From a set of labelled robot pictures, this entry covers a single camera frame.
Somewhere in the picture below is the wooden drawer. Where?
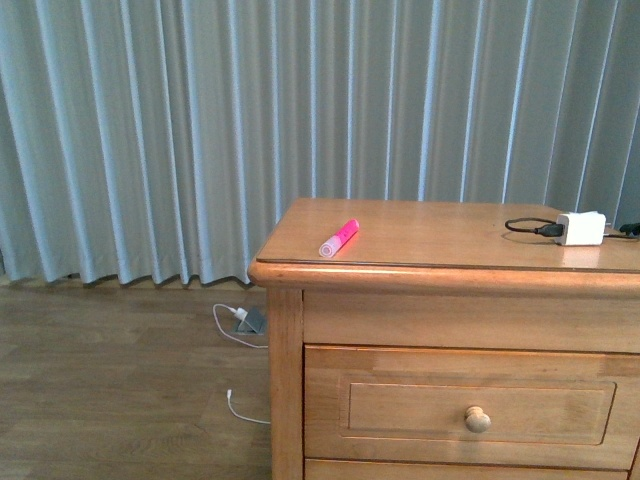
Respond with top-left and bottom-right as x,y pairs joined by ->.
304,346 -> 639,471
304,460 -> 628,479

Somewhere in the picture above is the white wall charger plug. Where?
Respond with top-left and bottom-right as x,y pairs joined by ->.
231,308 -> 248,322

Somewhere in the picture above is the wooden lower drawer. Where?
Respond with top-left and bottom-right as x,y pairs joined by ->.
304,460 -> 628,479

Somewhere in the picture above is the round wooden drawer knob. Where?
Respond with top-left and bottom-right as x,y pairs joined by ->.
464,406 -> 492,434

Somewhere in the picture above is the open grey floor socket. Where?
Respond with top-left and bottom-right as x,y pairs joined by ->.
233,308 -> 267,335

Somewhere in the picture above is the white power adapter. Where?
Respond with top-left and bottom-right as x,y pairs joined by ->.
555,211 -> 606,246

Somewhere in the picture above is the grey pleated curtain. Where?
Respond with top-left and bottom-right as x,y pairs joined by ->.
1,1 -> 639,283

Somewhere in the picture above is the black usb cable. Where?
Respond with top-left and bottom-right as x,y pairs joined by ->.
504,217 -> 566,239

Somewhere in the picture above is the wooden top drawer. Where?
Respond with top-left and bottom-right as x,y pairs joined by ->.
304,346 -> 639,471

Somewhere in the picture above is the pink highlighter marker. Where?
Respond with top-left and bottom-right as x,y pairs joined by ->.
319,219 -> 360,258

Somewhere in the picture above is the white charging cable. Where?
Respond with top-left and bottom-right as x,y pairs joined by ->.
212,302 -> 272,425

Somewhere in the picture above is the wooden nightstand cabinet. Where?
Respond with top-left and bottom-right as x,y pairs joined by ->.
249,199 -> 639,479

